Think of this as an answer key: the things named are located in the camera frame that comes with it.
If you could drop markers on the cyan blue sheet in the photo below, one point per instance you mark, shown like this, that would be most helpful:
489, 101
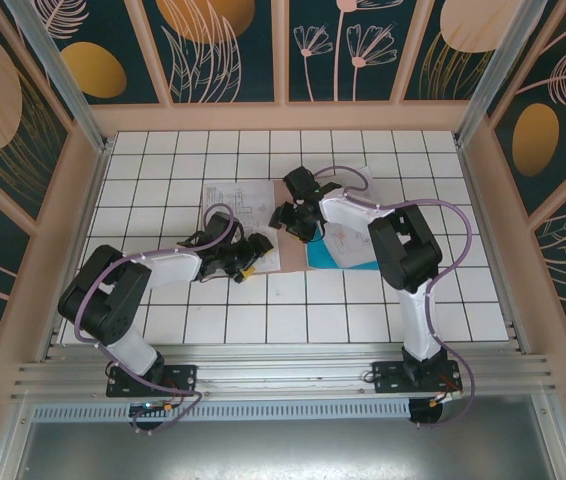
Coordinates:
320, 255

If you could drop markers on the brown paper folder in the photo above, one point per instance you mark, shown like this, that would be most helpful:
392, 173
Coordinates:
290, 255

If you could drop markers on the white paper L-shaped diagram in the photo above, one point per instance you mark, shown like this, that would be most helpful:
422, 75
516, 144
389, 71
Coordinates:
258, 200

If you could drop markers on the white printed paper sheet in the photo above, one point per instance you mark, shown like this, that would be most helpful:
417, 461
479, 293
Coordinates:
348, 245

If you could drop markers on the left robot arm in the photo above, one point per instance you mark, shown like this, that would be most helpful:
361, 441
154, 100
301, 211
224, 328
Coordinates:
113, 310

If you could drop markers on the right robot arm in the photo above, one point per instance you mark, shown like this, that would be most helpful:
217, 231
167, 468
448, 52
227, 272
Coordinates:
408, 255

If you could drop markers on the grey metal sheet panel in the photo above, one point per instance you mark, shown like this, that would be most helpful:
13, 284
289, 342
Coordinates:
283, 450

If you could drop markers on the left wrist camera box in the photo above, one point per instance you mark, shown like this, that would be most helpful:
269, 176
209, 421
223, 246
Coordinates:
220, 227

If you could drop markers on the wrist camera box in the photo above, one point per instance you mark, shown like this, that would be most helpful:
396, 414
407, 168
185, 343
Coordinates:
220, 227
300, 182

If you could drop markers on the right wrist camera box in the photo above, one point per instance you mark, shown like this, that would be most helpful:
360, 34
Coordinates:
300, 182

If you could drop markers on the aluminium mounting rail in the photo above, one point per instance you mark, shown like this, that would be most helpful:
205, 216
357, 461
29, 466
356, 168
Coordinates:
283, 370

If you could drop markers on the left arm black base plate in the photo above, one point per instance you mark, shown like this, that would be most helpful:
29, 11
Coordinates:
183, 375

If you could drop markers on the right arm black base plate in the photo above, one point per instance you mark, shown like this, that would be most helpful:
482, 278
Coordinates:
388, 380

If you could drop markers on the aluminium frame post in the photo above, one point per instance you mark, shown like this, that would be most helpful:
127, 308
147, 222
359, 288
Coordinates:
490, 75
67, 85

